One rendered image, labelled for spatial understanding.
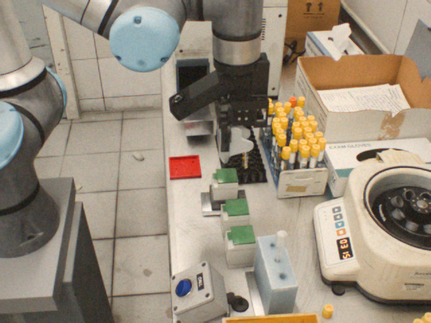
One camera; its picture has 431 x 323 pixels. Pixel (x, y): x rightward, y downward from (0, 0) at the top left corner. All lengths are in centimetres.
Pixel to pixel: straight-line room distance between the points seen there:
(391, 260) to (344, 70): 59
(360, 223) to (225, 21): 38
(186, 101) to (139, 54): 22
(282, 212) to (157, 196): 133
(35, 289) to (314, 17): 119
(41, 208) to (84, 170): 159
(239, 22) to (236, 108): 14
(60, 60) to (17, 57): 180
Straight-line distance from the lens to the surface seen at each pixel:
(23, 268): 83
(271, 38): 116
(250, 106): 73
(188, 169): 100
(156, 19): 53
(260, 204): 93
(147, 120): 269
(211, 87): 72
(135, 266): 194
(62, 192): 94
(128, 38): 53
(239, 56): 68
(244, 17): 66
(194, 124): 104
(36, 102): 82
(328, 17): 159
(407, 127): 105
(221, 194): 87
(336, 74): 119
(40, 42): 258
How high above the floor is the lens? 153
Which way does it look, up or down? 40 degrees down
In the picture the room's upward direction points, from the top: straight up
